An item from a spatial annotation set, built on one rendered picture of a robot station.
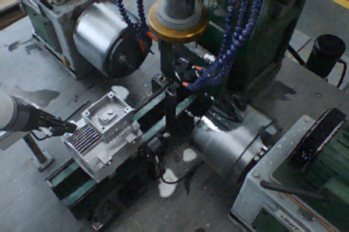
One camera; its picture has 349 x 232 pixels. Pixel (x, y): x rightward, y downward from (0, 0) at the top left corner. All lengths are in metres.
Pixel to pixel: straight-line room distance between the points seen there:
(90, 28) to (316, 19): 2.31
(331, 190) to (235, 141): 0.32
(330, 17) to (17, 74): 2.53
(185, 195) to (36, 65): 0.91
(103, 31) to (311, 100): 0.92
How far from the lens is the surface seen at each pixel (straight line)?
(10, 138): 1.25
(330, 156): 0.88
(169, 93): 1.00
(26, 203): 1.42
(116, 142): 1.14
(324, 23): 3.30
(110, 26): 1.32
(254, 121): 1.08
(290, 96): 1.64
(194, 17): 1.05
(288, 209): 0.99
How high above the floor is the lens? 2.05
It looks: 57 degrees down
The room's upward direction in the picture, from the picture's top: 1 degrees clockwise
